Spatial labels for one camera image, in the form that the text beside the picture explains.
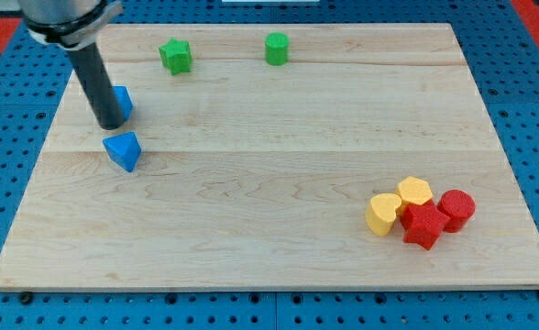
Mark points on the red star block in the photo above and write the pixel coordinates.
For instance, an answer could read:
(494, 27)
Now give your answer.
(423, 224)

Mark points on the wooden board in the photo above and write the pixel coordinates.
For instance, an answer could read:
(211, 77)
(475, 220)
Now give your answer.
(257, 178)

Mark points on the yellow heart block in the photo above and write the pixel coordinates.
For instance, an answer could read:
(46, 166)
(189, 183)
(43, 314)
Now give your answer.
(381, 213)

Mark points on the blue triangle block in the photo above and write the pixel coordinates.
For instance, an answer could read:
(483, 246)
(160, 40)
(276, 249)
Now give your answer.
(124, 150)

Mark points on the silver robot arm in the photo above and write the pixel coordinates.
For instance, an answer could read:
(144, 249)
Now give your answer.
(70, 24)

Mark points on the green star block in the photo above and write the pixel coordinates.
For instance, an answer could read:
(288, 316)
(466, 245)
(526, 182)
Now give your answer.
(176, 56)

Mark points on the blue cube block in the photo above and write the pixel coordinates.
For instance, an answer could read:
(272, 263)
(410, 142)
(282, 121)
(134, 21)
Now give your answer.
(123, 97)

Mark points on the yellow hexagon block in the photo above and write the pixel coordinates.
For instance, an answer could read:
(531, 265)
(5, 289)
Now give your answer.
(413, 190)

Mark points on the green cylinder block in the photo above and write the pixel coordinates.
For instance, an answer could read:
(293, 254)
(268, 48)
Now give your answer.
(276, 48)

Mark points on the red cylinder block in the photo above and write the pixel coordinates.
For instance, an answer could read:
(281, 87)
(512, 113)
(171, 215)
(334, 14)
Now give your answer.
(458, 206)

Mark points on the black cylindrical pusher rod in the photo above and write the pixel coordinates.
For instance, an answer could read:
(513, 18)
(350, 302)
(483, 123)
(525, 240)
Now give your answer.
(90, 70)

